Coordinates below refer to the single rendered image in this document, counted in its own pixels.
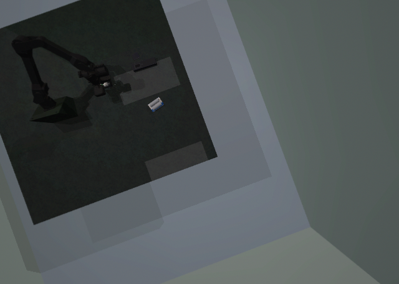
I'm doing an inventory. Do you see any black battery holder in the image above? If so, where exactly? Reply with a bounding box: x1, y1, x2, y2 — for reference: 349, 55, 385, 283
105, 81, 113, 89

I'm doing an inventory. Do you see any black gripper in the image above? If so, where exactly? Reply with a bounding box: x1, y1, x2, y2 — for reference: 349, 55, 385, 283
88, 77, 106, 97

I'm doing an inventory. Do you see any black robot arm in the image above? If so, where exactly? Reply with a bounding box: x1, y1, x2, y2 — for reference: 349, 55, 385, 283
11, 35, 111, 112

